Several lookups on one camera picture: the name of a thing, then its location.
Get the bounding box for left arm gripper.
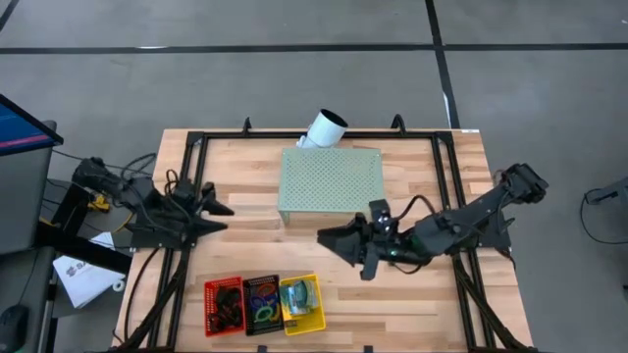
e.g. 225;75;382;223
169;180;236;242

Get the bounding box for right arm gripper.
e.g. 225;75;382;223
316;215;421;281

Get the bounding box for yellow slotted plastic basket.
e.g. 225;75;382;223
278;273;328;337

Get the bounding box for black desk bar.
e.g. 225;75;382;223
33;220;133;276

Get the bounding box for grey desk cabinet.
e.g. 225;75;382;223
0;144;56;256

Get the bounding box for dark grey desk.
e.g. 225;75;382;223
0;244;56;353

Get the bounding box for red slotted plastic basket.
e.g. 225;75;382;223
203;277;246;338

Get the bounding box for small white paper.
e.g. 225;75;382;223
87;230;117;251

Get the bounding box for black slotted plastic basket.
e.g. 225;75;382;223
242;274;285;337

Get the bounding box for white cylindrical tube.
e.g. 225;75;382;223
295;108;349;150

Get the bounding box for white paper sheets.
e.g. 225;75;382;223
51;253;127;310

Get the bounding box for computer monitor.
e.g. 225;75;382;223
0;92;65;158

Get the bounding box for black computer mouse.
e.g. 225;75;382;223
0;303;30;352

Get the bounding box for grey floor stand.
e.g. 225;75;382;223
599;175;628;203

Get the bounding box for black aluminium table frame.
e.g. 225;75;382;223
112;115;536;353

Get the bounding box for yellow cable connector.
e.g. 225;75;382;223
86;194;112;214

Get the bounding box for black floor cable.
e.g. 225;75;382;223
580;187;628;246

